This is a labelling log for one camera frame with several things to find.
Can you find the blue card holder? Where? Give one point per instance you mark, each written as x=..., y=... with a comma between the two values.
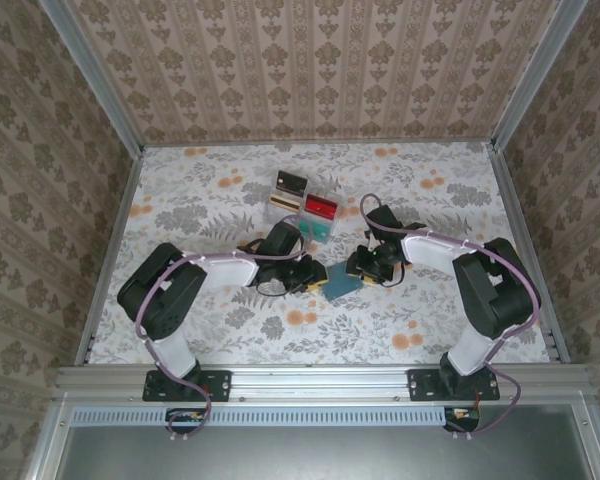
x=342, y=285

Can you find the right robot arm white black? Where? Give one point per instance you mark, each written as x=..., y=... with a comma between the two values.
x=467, y=350

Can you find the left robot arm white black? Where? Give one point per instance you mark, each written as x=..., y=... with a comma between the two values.
x=177, y=350

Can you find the teal credit card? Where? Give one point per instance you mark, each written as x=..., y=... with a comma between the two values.
x=316, y=231

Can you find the clear acrylic card organizer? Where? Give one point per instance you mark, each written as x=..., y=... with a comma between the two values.
x=280, y=215

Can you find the red card pack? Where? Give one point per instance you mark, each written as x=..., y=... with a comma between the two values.
x=321, y=206

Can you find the gold brown striped card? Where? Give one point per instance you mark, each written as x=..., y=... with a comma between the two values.
x=286, y=201

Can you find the black and gold card pack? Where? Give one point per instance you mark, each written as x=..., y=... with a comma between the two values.
x=291, y=182

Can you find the grey metal panel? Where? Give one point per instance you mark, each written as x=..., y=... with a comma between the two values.
x=320, y=452

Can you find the horizontal aluminium frame rail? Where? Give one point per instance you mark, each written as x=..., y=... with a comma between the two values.
x=320, y=381

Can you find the aluminium table edge rail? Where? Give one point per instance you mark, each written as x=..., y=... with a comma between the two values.
x=530, y=250
x=107, y=260

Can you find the aluminium frame post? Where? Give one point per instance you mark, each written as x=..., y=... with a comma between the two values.
x=535, y=75
x=95, y=75

